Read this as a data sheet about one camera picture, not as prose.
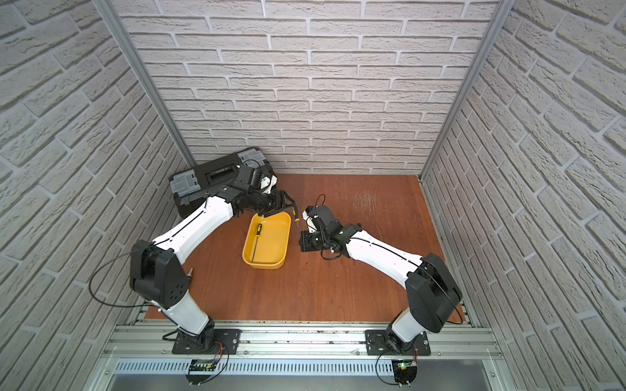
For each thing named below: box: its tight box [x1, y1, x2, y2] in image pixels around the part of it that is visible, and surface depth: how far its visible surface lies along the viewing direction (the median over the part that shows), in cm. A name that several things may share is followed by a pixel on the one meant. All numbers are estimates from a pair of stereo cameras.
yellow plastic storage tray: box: [242, 211, 292, 270], surface depth 96 cm
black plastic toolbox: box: [168, 147, 271, 219], surface depth 97 cm
